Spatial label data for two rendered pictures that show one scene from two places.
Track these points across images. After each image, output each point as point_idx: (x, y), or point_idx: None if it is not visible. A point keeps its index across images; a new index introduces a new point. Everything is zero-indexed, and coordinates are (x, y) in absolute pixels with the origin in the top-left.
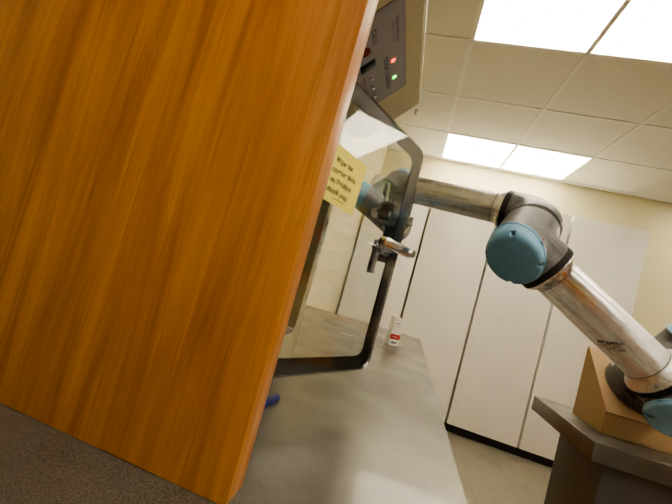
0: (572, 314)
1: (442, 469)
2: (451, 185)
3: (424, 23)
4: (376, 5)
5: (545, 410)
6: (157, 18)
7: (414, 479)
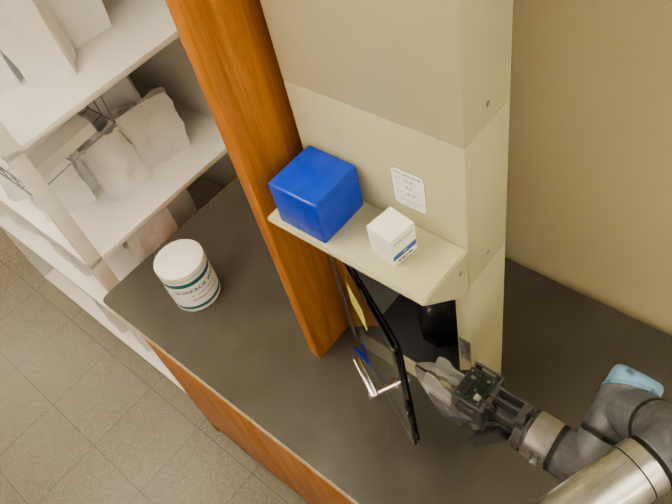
0: None
1: (324, 464)
2: (552, 495)
3: (315, 246)
4: (272, 240)
5: None
6: None
7: (318, 438)
